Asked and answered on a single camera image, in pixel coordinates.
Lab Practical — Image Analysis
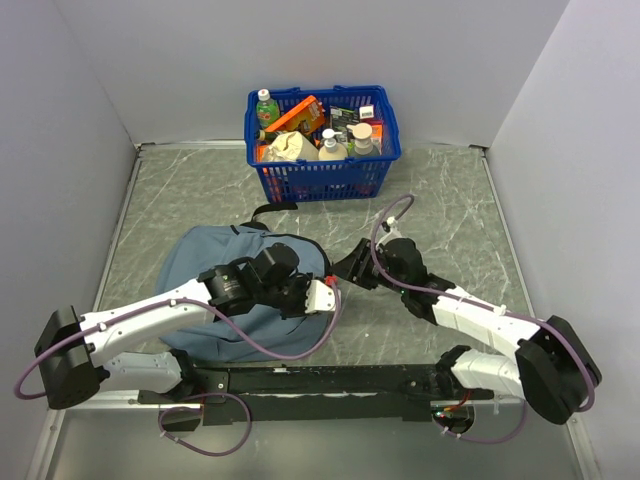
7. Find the beige pump bottle white cap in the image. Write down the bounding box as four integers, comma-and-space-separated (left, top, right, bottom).
318, 128, 348, 161

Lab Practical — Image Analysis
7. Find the blue plastic shopping basket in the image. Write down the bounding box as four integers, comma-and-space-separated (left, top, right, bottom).
244, 85, 402, 203

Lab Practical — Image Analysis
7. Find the orange box in basket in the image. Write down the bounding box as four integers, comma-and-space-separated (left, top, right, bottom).
371, 122, 384, 150

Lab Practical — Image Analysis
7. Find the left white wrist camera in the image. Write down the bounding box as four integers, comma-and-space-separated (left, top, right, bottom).
305, 275, 338, 315

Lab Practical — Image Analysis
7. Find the small white barcode box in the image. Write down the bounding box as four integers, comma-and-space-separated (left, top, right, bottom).
358, 105, 375, 121

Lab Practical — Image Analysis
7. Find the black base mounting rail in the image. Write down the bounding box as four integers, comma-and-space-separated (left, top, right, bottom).
137, 363, 496, 427

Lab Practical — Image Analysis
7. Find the green drink bottle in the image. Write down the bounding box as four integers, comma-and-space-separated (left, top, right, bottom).
256, 89, 281, 130

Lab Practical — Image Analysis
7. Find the beige crumpled paper bag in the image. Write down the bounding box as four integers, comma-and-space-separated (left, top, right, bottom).
261, 131, 319, 162

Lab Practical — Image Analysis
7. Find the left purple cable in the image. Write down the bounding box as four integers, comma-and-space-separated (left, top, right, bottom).
13, 284, 344, 401

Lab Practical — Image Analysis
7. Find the black green product box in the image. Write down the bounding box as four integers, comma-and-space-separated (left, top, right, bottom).
329, 105, 360, 132

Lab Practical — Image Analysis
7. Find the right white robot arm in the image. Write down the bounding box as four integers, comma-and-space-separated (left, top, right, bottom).
333, 238, 602, 425

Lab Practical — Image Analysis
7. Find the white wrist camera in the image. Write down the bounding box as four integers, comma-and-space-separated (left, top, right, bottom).
305, 275, 338, 315
379, 216, 402, 244

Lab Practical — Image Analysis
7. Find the grey pump bottle beige cap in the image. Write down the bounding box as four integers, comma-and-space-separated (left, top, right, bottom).
347, 123, 380, 158

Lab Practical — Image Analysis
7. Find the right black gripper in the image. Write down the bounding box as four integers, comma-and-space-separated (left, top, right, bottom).
329, 237, 408, 294

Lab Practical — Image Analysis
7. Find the blue grey backpack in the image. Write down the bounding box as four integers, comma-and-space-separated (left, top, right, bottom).
155, 223, 330, 362

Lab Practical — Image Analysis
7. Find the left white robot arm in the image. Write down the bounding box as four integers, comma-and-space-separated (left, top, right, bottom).
34, 243, 314, 410

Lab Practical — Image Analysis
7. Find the orange snack box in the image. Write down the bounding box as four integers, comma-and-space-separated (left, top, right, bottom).
264, 95, 326, 135

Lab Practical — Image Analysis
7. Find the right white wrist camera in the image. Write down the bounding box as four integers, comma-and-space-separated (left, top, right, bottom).
379, 216, 402, 244

